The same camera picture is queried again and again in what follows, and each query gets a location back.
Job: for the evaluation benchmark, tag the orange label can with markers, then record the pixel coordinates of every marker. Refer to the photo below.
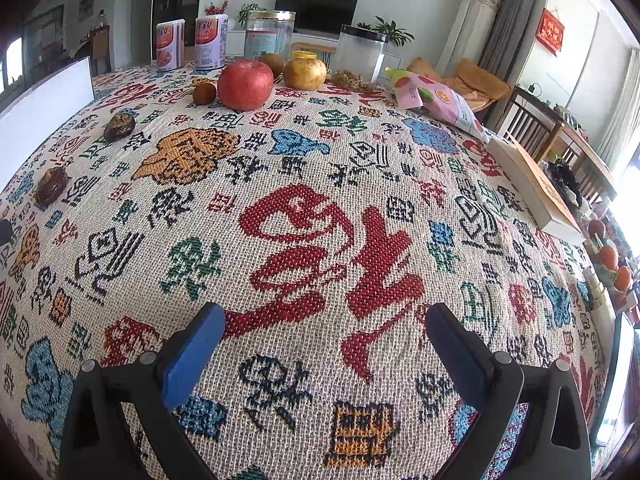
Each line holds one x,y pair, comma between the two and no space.
169,45
210,41

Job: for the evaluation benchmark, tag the small dark red fruit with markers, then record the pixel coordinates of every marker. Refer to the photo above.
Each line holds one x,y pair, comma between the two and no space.
204,93

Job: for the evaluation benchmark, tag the pink fruit snack bag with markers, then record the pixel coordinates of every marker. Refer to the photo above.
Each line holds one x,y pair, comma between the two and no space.
416,92

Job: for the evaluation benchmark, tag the white tv cabinet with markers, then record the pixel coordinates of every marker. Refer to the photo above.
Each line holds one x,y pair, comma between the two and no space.
235,42

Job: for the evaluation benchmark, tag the red flower vase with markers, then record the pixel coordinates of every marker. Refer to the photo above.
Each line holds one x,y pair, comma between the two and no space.
212,9

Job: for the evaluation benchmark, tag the black lid clear jar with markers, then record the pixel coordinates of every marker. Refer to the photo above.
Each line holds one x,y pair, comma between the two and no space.
360,52

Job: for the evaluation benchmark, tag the grey curtain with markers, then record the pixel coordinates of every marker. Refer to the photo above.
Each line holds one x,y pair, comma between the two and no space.
505,37

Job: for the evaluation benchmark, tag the gold lid clear jar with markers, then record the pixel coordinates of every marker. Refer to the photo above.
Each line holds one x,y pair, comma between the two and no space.
268,32

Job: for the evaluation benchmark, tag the yellow pear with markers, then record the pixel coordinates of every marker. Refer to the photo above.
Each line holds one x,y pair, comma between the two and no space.
304,74

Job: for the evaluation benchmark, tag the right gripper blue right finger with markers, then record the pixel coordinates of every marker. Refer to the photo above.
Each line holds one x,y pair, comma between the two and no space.
553,440

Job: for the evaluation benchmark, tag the small wooden stool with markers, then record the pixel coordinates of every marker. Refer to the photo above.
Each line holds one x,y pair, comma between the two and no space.
324,53

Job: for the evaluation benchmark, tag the dark mangosteen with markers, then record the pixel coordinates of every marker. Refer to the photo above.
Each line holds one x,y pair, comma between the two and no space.
120,125
50,186

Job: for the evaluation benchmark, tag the covered standing air conditioner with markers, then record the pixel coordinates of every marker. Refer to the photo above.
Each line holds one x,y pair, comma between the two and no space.
468,35

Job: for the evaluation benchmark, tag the black television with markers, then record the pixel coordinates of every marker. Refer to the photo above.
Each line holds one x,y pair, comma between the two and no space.
322,17

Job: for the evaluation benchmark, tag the wooden chair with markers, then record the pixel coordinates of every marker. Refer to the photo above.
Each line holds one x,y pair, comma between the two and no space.
545,135

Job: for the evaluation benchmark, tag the patterned woven tablecloth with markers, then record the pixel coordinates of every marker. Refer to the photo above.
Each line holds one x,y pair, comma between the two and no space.
325,223

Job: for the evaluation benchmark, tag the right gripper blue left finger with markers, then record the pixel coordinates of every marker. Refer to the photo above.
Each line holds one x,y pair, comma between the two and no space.
97,443

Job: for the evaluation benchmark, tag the white foam box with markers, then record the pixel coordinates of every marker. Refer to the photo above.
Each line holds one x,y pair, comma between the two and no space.
28,121

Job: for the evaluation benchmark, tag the red apple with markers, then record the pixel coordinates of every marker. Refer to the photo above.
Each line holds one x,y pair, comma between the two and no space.
245,85

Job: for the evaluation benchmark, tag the left orange label can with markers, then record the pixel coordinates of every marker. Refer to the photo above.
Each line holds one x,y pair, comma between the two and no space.
169,45

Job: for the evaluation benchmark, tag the potted green plant left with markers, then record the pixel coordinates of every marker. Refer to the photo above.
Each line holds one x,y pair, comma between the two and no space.
245,11

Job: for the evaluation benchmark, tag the small yellow lid jar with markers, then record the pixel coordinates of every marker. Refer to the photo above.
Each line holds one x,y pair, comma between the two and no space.
303,54

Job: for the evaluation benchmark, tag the orange cushion chair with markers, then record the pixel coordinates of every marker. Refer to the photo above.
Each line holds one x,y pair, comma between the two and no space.
478,87

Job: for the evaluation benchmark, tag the red wall hanging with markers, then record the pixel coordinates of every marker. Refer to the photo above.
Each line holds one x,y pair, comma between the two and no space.
550,32

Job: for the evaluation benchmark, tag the right orange label can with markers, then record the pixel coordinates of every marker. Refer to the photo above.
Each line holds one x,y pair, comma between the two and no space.
210,41

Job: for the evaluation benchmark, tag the brown kiwi fruit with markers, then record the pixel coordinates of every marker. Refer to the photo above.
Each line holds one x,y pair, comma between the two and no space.
275,62

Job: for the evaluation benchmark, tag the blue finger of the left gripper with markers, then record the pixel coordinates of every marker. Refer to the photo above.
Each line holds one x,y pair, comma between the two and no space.
6,231

